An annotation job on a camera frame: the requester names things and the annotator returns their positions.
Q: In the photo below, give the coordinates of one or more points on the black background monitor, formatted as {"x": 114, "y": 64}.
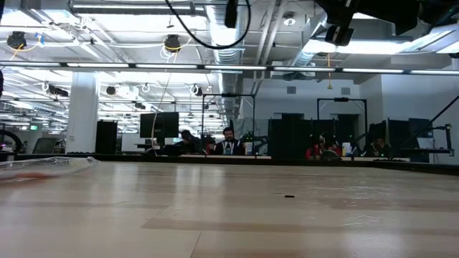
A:
{"x": 159, "y": 125}

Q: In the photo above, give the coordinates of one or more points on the white building column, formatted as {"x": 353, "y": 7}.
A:
{"x": 82, "y": 118}

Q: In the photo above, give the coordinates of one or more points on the grey open laptop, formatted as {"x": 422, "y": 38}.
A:
{"x": 44, "y": 146}

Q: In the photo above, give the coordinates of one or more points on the round ceiling sensor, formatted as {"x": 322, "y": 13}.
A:
{"x": 289, "y": 20}

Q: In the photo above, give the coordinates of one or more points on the black tall cabinet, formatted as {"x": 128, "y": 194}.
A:
{"x": 106, "y": 138}

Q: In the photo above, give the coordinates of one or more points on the person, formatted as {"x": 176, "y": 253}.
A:
{"x": 229, "y": 145}
{"x": 188, "y": 143}
{"x": 317, "y": 150}
{"x": 378, "y": 145}

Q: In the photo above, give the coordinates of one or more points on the black partition wall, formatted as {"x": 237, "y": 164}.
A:
{"x": 294, "y": 139}

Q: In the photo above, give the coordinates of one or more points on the orange white bagged toothbrush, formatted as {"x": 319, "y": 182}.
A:
{"x": 36, "y": 175}

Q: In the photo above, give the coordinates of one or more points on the rectangular ceiling light panel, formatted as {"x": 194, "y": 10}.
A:
{"x": 373, "y": 46}

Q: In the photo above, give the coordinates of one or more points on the black background rig frame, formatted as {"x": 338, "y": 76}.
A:
{"x": 340, "y": 99}
{"x": 229, "y": 95}

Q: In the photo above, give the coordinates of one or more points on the black curved hoop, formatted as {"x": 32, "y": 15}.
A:
{"x": 16, "y": 139}

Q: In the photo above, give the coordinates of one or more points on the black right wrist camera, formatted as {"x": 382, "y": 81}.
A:
{"x": 339, "y": 35}

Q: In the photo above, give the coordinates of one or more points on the wide silver ceiling duct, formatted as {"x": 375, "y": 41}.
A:
{"x": 225, "y": 57}

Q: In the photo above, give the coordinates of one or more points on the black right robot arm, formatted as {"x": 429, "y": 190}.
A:
{"x": 405, "y": 12}

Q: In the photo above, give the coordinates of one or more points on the wooden background table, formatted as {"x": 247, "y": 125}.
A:
{"x": 376, "y": 159}
{"x": 233, "y": 157}

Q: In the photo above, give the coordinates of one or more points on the white yellow background bottle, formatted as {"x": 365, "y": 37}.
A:
{"x": 346, "y": 149}

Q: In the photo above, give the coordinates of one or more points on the dark background monitors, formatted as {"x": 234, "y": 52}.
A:
{"x": 398, "y": 130}

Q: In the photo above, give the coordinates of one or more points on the black aluminium rig frame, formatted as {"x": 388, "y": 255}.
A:
{"x": 430, "y": 165}

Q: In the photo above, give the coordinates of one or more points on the slanted silver ceiling duct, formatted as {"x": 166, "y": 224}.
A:
{"x": 305, "y": 57}

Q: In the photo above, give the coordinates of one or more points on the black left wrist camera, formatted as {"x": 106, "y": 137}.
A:
{"x": 231, "y": 12}

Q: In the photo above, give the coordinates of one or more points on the black background robot arm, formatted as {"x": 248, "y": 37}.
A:
{"x": 256, "y": 141}

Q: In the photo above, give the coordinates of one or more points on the small black piece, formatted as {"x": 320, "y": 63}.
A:
{"x": 289, "y": 196}

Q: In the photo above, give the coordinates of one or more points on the green exit sign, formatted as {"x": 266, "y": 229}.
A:
{"x": 34, "y": 127}

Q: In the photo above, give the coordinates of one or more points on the white blue background bottle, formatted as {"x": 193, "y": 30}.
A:
{"x": 249, "y": 148}

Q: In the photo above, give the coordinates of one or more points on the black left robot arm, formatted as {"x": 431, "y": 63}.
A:
{"x": 1, "y": 82}

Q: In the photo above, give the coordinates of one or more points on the long LED light bar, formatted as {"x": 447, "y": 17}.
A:
{"x": 233, "y": 67}

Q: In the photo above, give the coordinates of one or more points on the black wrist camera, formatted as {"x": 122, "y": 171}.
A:
{"x": 339, "y": 35}
{"x": 231, "y": 12}

